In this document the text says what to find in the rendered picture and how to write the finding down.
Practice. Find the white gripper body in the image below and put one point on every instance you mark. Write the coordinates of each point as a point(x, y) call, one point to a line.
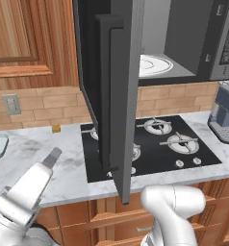
point(31, 185)

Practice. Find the dark grey microwave door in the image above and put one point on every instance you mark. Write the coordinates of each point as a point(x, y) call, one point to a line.
point(126, 96)

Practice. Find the grey coffee machine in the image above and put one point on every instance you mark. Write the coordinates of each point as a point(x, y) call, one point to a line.
point(223, 112)

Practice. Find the white microwave turntable plate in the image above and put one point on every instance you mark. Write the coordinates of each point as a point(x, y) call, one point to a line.
point(153, 65)

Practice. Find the white hob knob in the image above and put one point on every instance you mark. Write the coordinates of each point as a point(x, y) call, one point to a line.
point(180, 163)
point(133, 170)
point(197, 161)
point(109, 174)

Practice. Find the small yellow cube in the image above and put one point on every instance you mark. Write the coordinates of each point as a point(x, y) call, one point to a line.
point(56, 129)

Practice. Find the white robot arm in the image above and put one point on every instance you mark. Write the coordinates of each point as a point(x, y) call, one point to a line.
point(171, 205)

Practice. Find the wooden wall cupboard door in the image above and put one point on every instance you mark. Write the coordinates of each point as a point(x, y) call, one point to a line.
point(30, 38)

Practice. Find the wooden base cupboard door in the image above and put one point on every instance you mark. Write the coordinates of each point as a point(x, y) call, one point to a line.
point(73, 224)

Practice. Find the wooden drawer front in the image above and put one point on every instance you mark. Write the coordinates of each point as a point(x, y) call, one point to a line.
point(119, 221)

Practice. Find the black gas hob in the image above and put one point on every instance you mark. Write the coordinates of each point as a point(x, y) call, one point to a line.
point(158, 150)

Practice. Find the grey wall socket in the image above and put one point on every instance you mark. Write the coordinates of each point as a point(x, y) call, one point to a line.
point(11, 104)

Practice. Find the black microwave oven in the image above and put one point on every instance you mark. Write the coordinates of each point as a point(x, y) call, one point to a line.
point(190, 38)

